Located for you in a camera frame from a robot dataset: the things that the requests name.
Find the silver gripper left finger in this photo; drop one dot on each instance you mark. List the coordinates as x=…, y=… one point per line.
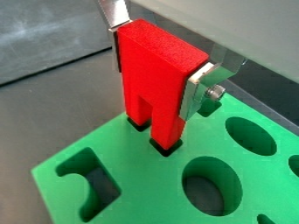
x=115, y=15

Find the red double-square block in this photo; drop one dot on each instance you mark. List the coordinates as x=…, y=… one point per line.
x=157, y=62

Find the green foam shape board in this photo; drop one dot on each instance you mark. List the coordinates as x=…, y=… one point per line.
x=229, y=176

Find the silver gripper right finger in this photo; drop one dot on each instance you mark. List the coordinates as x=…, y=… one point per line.
x=201, y=85

